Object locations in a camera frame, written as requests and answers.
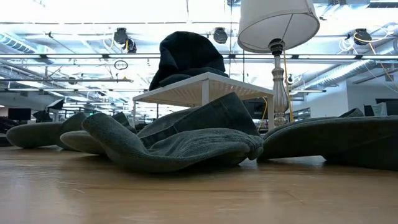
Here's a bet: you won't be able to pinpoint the white shade silver lamp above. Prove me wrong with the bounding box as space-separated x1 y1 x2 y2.
237 0 320 127

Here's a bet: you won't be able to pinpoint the black monitor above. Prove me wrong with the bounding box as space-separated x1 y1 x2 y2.
242 98 269 120
7 107 32 121

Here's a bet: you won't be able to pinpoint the small black ceiling reel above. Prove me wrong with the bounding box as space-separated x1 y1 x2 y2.
123 37 137 54

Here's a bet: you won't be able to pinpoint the black ceiling cord reel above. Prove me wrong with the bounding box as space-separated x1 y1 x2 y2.
113 27 129 45
353 27 373 46
213 27 229 45

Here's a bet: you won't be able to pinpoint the grey-green cloth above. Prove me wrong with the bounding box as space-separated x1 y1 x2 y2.
257 107 398 172

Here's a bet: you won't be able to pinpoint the grey ceiling rail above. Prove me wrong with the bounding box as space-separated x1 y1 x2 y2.
0 53 398 60

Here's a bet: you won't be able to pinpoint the dark blue denim jeans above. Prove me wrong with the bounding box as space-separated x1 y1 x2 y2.
157 30 227 75

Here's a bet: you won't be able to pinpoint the grey-green towel front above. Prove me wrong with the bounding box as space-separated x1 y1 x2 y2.
81 91 265 174

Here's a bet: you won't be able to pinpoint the black hanging ring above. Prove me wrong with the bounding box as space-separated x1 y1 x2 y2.
113 59 129 71

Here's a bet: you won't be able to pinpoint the silver ventilation duct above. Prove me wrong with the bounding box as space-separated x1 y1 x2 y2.
306 58 398 91

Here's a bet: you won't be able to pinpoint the yellow lamp cable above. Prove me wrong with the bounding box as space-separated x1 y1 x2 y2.
282 49 295 123

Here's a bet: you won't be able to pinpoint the small white mesh table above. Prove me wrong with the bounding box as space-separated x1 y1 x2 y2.
132 72 276 134

